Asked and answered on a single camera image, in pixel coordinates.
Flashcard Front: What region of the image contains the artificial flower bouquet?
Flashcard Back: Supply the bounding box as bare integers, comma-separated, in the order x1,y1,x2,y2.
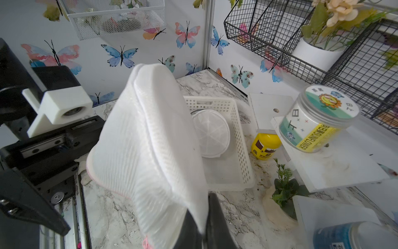
301,0,398,51

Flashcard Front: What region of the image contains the black wire wall basket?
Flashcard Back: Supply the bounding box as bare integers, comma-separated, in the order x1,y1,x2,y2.
224,1,398,133

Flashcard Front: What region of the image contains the small green potted plant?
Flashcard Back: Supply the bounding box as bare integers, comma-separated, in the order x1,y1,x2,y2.
271,158,311,220

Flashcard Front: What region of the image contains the white flower pot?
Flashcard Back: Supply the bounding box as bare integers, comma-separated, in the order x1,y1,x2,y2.
291,38,344,72

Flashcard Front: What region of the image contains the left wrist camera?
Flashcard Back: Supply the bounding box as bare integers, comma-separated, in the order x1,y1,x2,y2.
22,65,93,138

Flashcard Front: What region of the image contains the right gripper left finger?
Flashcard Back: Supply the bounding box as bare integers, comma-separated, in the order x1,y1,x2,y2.
173,211,203,249

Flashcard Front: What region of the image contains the white plastic basket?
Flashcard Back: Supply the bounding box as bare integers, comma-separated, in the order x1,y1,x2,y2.
184,96,255,191

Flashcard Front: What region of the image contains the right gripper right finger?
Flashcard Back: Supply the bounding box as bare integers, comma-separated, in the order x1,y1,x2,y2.
206,193,237,249

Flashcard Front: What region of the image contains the white mesh wall box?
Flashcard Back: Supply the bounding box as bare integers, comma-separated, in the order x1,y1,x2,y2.
57,0,166,40

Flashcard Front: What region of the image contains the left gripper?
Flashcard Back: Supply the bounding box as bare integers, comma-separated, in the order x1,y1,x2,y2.
1,116,105,236

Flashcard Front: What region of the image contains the blue label jar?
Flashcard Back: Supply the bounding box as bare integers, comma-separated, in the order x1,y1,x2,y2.
313,222,398,249

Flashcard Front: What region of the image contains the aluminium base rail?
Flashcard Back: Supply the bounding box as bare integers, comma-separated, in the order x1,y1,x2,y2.
39,174,92,249

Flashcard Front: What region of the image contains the green label jar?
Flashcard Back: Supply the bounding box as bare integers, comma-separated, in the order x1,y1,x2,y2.
279,85,361,153

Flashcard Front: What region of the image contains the white mesh laundry bag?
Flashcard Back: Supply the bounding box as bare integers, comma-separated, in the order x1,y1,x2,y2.
86,63,208,249

